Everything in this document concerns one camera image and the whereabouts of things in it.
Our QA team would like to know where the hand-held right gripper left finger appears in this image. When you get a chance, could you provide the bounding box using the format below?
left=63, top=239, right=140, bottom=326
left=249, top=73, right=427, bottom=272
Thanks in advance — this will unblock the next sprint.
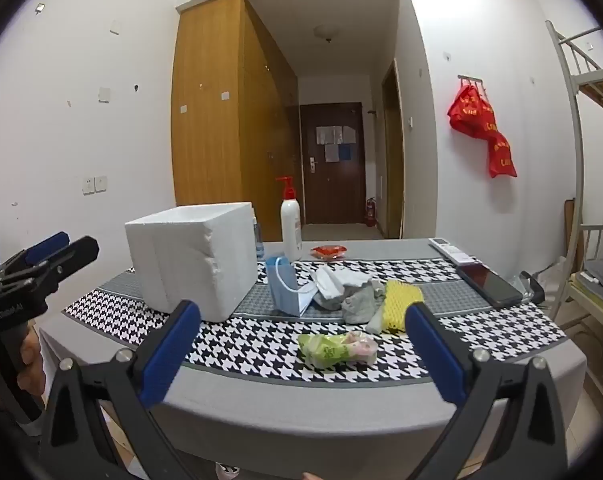
left=39, top=300, right=213, bottom=480

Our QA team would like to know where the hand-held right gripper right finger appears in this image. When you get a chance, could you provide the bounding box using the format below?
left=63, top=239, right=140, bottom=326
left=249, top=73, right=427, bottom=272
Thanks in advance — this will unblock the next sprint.
left=404, top=302, right=569, bottom=480

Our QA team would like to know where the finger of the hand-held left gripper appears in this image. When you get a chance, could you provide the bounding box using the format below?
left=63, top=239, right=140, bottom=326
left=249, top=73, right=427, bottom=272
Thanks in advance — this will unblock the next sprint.
left=0, top=231, right=71, bottom=282
left=12, top=236, right=100, bottom=302

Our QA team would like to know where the white foam box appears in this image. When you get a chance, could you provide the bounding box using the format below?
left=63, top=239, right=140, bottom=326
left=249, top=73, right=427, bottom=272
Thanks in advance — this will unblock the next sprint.
left=124, top=202, right=259, bottom=323

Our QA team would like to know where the blue face mask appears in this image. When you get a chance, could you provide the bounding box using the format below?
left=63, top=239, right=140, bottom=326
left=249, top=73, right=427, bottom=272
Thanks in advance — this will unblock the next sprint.
left=265, top=256, right=318, bottom=317

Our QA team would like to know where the person's left hand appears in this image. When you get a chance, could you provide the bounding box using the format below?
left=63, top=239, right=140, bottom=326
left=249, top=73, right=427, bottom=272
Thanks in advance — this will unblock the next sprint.
left=16, top=317, right=46, bottom=406

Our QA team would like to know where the yellow foam net sleeve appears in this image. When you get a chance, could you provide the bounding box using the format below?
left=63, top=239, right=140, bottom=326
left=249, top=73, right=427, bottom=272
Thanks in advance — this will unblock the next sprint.
left=384, top=280, right=425, bottom=334

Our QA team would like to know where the grey sock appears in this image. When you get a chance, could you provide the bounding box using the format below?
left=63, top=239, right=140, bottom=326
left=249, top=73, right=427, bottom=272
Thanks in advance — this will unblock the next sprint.
left=341, top=280, right=386, bottom=325

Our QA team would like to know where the black smartphone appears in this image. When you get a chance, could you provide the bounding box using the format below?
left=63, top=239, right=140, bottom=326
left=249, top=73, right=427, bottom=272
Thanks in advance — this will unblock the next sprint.
left=455, top=263, right=525, bottom=310

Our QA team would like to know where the green pink plastic bag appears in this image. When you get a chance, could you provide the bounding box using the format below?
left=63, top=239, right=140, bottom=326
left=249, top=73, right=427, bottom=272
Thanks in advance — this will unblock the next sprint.
left=298, top=331, right=377, bottom=369

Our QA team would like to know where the white remote control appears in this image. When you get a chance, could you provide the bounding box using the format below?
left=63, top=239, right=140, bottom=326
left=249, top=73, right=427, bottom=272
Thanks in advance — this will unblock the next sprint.
left=428, top=237, right=475, bottom=265

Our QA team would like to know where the black plastic object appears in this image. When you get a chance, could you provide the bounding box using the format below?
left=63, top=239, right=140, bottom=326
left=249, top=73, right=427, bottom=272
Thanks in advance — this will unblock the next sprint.
left=518, top=270, right=547, bottom=306

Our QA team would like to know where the houndstooth grey tablecloth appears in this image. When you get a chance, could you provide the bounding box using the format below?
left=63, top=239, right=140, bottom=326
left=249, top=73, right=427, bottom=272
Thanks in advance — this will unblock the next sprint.
left=38, top=237, right=588, bottom=467

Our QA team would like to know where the small blue spray bottle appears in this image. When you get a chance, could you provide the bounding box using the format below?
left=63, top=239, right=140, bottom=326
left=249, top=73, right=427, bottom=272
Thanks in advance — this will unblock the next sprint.
left=252, top=214, right=265, bottom=261

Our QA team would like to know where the red snack packet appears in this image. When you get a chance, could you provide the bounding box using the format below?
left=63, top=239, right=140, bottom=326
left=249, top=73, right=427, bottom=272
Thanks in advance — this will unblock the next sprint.
left=311, top=243, right=349, bottom=261

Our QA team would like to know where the white red pump lotion bottle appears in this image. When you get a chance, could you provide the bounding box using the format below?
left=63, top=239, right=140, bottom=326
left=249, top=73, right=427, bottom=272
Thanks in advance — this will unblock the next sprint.
left=276, top=176, right=303, bottom=263

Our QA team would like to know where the wooden board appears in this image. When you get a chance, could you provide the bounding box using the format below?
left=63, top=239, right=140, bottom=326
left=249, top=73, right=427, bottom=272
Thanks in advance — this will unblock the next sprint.
left=563, top=198, right=585, bottom=282

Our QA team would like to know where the dark brown entrance door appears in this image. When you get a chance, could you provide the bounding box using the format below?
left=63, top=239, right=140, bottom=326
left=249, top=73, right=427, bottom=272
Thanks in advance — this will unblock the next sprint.
left=300, top=102, right=367, bottom=226

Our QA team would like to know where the wooden wardrobe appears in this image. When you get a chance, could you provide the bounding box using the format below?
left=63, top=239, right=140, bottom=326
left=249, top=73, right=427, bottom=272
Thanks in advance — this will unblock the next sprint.
left=170, top=0, right=303, bottom=242

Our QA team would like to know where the narrow red cloth bag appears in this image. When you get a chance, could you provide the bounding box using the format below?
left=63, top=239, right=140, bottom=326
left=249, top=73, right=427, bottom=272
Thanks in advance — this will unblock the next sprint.
left=486, top=131, right=519, bottom=179

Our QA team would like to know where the large white door notice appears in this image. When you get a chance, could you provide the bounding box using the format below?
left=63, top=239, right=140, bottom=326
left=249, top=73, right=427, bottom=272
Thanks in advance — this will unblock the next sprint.
left=315, top=125, right=357, bottom=145

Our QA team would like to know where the wide red cloth bag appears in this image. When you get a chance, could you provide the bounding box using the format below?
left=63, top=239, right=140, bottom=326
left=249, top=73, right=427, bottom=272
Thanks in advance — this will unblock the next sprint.
left=447, top=84, right=497, bottom=137

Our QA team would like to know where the grey metal bunk bed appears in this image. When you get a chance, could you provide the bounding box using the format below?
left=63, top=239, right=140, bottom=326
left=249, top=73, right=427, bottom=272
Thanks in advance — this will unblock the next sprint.
left=545, top=20, right=603, bottom=413

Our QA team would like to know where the round ceiling lamp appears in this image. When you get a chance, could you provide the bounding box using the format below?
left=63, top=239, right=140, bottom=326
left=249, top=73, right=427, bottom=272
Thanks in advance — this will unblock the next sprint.
left=313, top=23, right=343, bottom=44

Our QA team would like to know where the wooden side door frame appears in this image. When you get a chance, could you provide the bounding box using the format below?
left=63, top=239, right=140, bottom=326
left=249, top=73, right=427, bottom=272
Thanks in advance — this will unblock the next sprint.
left=381, top=58, right=407, bottom=240

